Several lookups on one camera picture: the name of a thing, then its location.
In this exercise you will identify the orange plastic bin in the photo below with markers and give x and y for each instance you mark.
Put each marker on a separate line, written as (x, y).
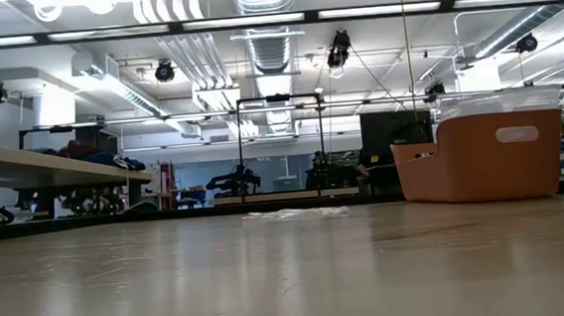
(462, 165)

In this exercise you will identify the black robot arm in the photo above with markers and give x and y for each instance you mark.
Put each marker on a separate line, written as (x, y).
(328, 177)
(234, 181)

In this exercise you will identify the teal box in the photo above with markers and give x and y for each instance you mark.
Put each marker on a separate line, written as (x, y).
(285, 183)

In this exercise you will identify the long wooden table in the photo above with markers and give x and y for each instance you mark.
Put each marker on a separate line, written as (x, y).
(284, 196)

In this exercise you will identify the large black screen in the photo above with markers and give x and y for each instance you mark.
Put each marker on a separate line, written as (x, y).
(384, 128)

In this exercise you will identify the dark clothes pile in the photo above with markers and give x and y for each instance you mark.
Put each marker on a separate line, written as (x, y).
(80, 149)

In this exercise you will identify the wooden workbench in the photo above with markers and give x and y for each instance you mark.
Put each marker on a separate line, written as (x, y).
(39, 167)

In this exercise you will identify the thin black station frame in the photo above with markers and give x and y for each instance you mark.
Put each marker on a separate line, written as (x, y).
(278, 98)
(61, 128)

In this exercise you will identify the black ceiling camera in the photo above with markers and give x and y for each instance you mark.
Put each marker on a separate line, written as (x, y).
(340, 47)

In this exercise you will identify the black frame beam with lights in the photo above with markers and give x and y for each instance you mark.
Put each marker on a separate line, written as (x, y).
(311, 15)

